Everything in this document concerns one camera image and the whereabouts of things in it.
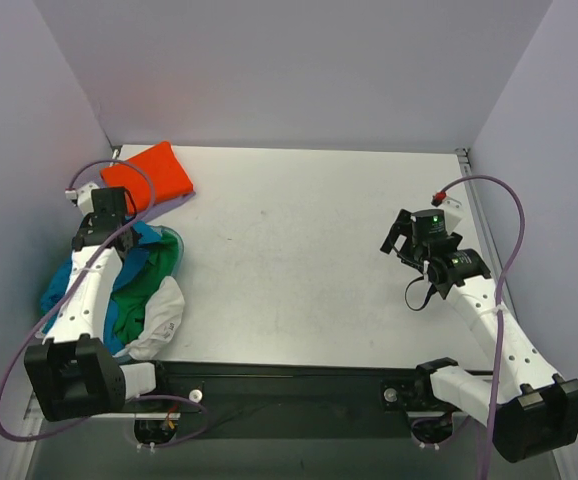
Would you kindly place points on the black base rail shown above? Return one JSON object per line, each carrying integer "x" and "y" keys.
{"x": 259, "y": 402}

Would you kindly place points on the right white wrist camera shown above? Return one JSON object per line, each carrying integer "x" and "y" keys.
{"x": 453, "y": 210}

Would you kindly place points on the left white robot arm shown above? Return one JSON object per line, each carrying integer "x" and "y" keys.
{"x": 72, "y": 373}

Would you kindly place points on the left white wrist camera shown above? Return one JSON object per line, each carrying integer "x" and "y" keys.
{"x": 82, "y": 198}

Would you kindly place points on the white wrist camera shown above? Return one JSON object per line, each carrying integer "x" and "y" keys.
{"x": 82, "y": 198}
{"x": 453, "y": 210}

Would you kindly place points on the teal blue t shirt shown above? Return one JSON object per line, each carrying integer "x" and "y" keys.
{"x": 147, "y": 235}

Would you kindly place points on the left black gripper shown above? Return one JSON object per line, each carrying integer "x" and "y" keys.
{"x": 102, "y": 223}

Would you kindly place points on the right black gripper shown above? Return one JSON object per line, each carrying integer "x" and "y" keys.
{"x": 399, "y": 235}

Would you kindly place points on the aluminium front frame rail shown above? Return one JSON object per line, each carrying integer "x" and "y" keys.
{"x": 31, "y": 424}

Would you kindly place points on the white t shirt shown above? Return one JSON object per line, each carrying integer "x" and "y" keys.
{"x": 163, "y": 315}

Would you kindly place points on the folded lavender t shirt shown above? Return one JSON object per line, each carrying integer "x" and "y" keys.
{"x": 166, "y": 206}

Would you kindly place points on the folded orange t shirt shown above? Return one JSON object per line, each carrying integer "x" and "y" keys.
{"x": 163, "y": 169}

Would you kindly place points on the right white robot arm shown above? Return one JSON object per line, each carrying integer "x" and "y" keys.
{"x": 530, "y": 406}

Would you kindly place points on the green t shirt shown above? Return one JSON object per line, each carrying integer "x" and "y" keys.
{"x": 149, "y": 265}

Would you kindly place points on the light blue t shirt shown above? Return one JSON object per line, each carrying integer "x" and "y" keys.
{"x": 180, "y": 246}

